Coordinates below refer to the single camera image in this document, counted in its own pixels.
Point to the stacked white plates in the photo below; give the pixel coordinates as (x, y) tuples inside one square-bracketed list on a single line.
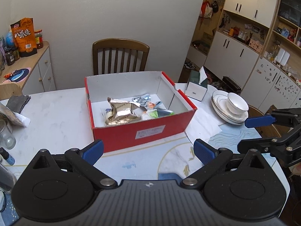
[(219, 101)]

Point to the white mask bag green label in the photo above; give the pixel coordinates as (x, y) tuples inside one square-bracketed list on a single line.
[(156, 113)]

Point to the green white tissue box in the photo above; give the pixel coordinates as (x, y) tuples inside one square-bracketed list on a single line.
[(197, 85)]

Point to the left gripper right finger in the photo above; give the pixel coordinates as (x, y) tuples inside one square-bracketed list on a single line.
[(214, 162)]

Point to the blue globe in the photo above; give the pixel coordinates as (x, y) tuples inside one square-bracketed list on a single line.
[(9, 39)]

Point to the clear glass tumbler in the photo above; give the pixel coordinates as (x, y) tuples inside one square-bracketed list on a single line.
[(7, 180)]

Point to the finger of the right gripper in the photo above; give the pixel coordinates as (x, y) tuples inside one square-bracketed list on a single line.
[(285, 117), (263, 144)]

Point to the wooden chair behind table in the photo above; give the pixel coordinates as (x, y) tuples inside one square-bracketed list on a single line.
[(117, 55)]

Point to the small blue bottle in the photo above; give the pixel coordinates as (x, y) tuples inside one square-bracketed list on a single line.
[(10, 160)]

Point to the white bowl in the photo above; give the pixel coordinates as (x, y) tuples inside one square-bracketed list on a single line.
[(236, 104)]

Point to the white paper napkin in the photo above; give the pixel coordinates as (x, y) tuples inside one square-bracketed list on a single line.
[(202, 126)]

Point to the white green tea bag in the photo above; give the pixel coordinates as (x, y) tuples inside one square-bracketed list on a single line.
[(15, 118)]

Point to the red cardboard box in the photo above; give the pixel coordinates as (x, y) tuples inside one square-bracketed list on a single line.
[(125, 86)]

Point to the red lid sauce jar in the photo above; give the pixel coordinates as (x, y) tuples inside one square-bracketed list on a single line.
[(39, 39)]

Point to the grey folded cloth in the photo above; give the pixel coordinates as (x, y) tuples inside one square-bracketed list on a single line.
[(17, 103)]

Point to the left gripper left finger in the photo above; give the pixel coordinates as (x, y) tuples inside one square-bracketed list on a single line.
[(82, 162)]

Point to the blueberry bread packet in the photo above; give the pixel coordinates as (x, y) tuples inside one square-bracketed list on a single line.
[(106, 112)]

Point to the white sideboard cabinet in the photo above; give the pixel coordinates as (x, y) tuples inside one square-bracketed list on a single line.
[(33, 74)]

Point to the white wall cabinets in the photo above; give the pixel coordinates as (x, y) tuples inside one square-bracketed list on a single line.
[(251, 47)]

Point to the wooden chair right side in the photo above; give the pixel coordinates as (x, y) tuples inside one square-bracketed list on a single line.
[(262, 123)]

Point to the orange snack bag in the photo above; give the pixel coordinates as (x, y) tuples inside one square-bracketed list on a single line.
[(24, 37)]

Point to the gold foil snack packet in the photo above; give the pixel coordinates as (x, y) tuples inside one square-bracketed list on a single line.
[(122, 112)]

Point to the small glass cup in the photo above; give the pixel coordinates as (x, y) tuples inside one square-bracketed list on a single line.
[(7, 138)]

